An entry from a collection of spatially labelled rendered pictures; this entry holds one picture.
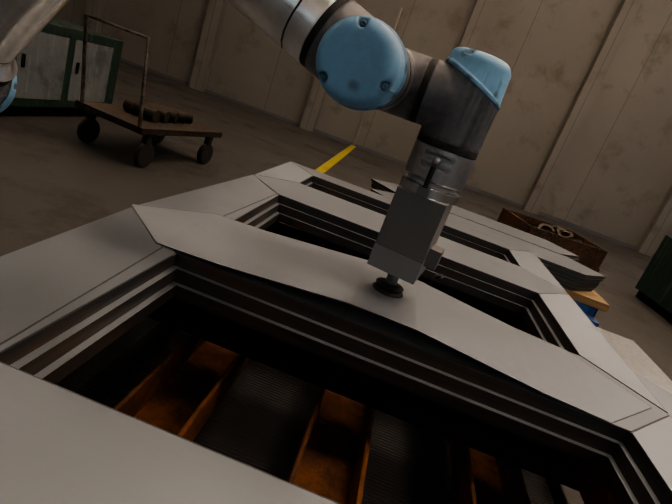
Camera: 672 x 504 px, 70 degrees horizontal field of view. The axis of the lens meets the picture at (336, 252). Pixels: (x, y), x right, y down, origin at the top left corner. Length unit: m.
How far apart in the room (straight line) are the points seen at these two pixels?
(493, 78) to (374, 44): 0.19
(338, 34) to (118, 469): 0.36
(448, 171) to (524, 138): 10.88
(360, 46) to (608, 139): 11.58
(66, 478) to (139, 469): 0.04
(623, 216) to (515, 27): 4.70
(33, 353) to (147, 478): 0.16
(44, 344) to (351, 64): 0.34
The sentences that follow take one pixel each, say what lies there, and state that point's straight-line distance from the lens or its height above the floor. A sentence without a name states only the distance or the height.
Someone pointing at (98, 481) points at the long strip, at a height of 0.87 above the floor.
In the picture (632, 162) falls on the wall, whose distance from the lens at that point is 12.20.
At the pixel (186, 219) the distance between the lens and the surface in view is 0.72.
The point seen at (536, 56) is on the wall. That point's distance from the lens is 11.50.
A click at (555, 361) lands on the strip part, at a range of 0.74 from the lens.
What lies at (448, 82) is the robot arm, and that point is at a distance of 0.58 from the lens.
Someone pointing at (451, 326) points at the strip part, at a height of 0.88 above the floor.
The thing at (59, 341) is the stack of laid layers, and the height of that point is 0.85.
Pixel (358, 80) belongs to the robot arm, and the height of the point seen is 1.12.
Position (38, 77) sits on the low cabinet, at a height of 0.35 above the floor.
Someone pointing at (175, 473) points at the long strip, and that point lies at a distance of 0.33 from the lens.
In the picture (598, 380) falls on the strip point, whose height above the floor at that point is 0.87.
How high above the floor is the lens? 1.11
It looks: 18 degrees down
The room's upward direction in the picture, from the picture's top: 20 degrees clockwise
